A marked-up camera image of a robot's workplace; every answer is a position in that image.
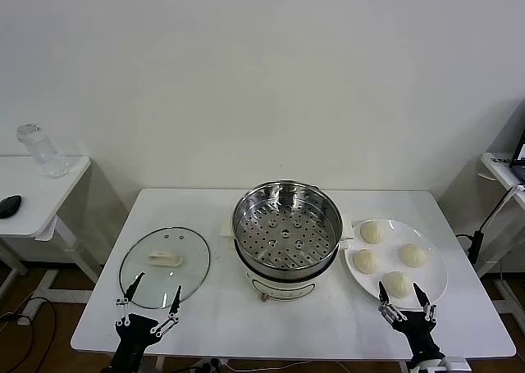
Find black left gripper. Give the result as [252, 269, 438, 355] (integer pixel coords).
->
[111, 271, 184, 373]

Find white cable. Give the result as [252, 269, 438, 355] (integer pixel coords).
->
[477, 183, 525, 237]

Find round glass pot lid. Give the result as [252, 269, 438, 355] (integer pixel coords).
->
[118, 225, 212, 310]

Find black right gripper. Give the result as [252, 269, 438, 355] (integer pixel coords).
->
[377, 281, 446, 364]

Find clear plastic water bottle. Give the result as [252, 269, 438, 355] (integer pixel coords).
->
[16, 123, 69, 180]

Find white side table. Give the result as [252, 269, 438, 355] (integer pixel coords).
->
[475, 151, 525, 325]
[0, 154, 103, 304]

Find white round plate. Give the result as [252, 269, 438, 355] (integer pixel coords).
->
[343, 218, 449, 310]

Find black floor cable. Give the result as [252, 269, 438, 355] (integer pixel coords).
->
[0, 297, 57, 373]

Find white electric cooker base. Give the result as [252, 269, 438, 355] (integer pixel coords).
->
[223, 235, 354, 304]

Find black computer mouse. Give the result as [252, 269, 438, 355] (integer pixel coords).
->
[0, 194, 23, 220]

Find dark laptop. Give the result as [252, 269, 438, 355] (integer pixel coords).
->
[510, 130, 525, 184]

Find power strip with plugs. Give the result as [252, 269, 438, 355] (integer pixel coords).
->
[192, 357, 231, 373]

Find white steamed baozi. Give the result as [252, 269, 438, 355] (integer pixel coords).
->
[353, 248, 381, 275]
[359, 220, 386, 245]
[398, 243, 426, 267]
[381, 271, 413, 299]

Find stainless steel steamer basket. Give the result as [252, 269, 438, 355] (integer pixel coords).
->
[220, 179, 354, 279]

